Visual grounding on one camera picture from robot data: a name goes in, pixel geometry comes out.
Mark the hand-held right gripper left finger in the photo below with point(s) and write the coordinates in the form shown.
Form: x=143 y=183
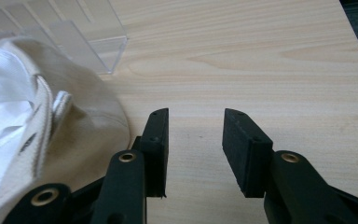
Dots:
x=157 y=149

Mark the cream canvas bucket hat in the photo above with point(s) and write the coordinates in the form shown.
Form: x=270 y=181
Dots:
x=90 y=102

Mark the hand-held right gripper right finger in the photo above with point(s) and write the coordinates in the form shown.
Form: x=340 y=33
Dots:
x=245 y=155

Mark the clear plastic box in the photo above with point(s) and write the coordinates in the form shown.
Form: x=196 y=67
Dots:
x=74 y=40

